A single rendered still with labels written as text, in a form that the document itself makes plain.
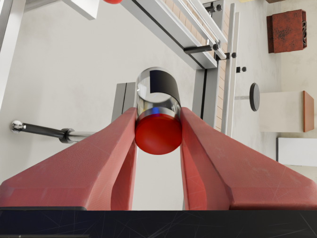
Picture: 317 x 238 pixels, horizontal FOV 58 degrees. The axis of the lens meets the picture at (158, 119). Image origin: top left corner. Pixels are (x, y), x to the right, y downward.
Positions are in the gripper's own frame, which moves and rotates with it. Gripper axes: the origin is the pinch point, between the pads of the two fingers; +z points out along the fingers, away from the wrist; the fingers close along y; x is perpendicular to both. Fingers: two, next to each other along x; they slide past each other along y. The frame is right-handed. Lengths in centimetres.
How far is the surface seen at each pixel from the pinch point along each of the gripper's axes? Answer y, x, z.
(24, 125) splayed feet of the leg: 62, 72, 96
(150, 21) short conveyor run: 2, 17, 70
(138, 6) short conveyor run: 5, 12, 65
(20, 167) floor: 67, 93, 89
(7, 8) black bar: 21.9, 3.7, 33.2
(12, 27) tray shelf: 22.6, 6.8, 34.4
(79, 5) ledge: 15, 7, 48
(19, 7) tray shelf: 22.0, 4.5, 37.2
